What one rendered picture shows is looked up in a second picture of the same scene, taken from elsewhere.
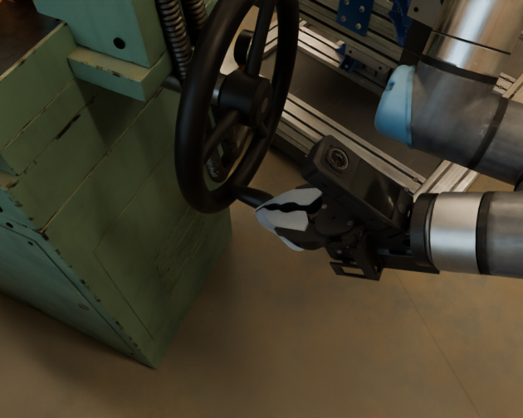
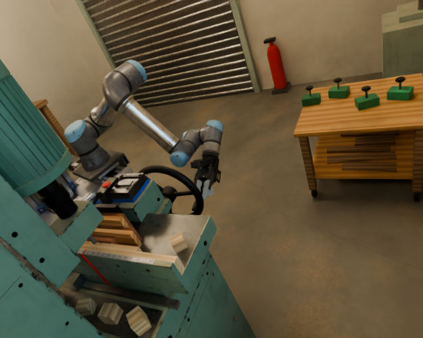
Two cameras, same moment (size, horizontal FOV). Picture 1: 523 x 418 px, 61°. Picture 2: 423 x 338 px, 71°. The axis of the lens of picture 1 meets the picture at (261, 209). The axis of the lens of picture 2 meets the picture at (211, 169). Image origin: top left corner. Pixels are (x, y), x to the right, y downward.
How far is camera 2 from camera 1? 96 cm
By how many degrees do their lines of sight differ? 57
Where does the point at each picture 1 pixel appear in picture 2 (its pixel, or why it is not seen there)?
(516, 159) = (196, 140)
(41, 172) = not seen: hidden behind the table
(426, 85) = (178, 149)
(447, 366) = (240, 230)
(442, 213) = (209, 147)
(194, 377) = (262, 326)
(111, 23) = (154, 196)
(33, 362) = not seen: outside the picture
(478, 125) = (189, 143)
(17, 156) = not seen: hidden behind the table
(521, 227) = (213, 134)
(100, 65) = (162, 209)
